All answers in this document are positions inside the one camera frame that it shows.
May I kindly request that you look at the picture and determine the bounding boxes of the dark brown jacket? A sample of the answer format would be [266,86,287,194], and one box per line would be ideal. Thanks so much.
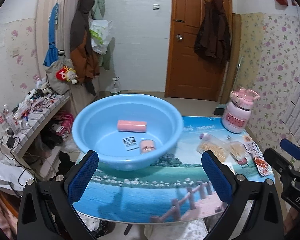
[194,0,232,68]

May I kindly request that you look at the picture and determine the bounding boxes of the person's patterned grey trousers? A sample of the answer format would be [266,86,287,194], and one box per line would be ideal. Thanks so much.
[144,217,208,240]

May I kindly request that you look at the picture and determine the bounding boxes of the blue hanging cloth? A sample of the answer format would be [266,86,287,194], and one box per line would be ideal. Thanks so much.
[43,2,60,67]

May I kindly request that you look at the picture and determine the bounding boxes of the small white card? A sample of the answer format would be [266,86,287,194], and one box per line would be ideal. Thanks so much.
[224,162,237,175]

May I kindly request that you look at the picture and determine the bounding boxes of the red yellow plush toy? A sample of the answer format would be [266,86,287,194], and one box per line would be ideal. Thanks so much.
[55,65,78,85]

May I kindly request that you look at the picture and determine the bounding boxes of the black lined trash bin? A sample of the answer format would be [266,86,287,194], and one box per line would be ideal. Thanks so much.
[82,217,115,240]

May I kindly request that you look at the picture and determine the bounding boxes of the light green garment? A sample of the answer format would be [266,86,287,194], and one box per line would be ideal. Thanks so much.
[91,0,113,70]

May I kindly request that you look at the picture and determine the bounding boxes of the scenic printed table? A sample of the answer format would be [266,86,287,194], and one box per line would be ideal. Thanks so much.
[71,115,275,224]

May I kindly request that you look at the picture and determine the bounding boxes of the pink roll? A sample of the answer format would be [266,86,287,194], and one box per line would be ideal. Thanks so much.
[117,120,147,132]

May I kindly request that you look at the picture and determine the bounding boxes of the pink white water bottle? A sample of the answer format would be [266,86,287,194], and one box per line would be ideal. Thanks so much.
[221,87,261,133]

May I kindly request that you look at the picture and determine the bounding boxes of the white tiled shelf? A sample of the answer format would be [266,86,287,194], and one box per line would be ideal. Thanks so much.
[0,92,72,180]

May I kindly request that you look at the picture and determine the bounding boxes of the clear red label bottle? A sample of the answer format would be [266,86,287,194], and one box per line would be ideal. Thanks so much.
[0,104,7,130]
[2,104,15,130]

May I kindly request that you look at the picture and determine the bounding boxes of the clear toothpick box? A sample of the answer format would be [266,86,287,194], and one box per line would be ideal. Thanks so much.
[196,133,232,163]

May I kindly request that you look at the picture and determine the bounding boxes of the pile of small toiletries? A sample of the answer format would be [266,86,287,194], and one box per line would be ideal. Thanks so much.
[12,80,65,130]

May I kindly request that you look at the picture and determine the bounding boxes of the cotton swab bag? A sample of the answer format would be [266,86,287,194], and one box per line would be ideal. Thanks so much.
[226,135,248,167]

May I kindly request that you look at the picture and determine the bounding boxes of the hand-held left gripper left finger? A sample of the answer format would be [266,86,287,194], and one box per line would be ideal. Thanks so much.
[16,150,99,240]

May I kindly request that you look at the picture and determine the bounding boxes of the red white snack packet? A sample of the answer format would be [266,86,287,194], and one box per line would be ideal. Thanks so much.
[244,141,273,178]

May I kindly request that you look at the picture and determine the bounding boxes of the light wooden wall panel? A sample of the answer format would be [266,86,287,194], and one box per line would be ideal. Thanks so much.
[36,0,77,80]

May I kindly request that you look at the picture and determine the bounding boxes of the clear water bottle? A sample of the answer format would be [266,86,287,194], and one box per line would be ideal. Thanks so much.
[109,77,122,97]

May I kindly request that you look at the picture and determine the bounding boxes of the red boxes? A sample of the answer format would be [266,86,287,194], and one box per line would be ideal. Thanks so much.
[52,110,74,135]

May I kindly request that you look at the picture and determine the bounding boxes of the white green plastic bag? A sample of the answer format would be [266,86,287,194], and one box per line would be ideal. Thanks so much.
[88,19,113,55]

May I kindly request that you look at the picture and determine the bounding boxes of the black power cable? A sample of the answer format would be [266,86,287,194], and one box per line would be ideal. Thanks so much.
[0,135,35,190]

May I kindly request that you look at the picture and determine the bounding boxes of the black and white card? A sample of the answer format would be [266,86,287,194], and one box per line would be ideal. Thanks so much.
[122,137,138,152]

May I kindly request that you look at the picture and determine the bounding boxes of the pink cloth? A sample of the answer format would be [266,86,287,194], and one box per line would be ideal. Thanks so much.
[0,182,18,240]

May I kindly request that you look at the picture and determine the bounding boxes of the brown orange jacket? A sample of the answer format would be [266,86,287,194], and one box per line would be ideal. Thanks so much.
[70,0,100,95]

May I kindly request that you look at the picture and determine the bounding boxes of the grey fabric bag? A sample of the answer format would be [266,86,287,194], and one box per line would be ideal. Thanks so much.
[44,59,74,94]

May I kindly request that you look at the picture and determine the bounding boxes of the black bag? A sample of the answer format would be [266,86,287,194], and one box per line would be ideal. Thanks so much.
[40,127,65,152]

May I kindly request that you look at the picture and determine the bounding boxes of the brown wooden door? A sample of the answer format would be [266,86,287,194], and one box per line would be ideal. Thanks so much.
[164,0,232,103]

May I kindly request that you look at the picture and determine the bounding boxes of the face printed packet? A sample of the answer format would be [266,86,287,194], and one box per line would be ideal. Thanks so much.
[139,139,157,154]

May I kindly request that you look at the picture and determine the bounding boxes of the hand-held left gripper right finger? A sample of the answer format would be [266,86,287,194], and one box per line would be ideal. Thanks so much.
[201,150,285,240]

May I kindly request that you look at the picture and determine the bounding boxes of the metal pole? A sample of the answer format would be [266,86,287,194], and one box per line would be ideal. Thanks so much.
[234,56,241,85]

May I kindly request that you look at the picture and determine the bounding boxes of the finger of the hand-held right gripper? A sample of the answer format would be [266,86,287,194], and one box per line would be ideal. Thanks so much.
[280,138,300,160]
[263,148,294,180]

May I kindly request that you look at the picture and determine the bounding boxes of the tall tan board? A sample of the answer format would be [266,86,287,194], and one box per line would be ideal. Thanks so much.
[221,14,242,104]

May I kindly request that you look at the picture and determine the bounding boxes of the blue plastic basin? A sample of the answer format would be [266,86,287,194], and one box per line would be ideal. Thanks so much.
[72,94,184,172]

